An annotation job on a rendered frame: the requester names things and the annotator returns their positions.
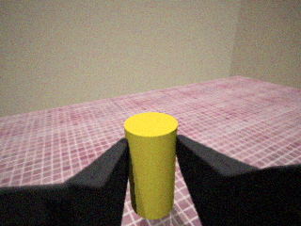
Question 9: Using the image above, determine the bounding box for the yellow tall cylinder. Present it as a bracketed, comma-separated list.
[124, 112, 178, 219]

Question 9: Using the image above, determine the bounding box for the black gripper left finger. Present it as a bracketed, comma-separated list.
[0, 138, 130, 226]

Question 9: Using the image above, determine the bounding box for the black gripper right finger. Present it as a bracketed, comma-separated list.
[176, 135, 301, 226]

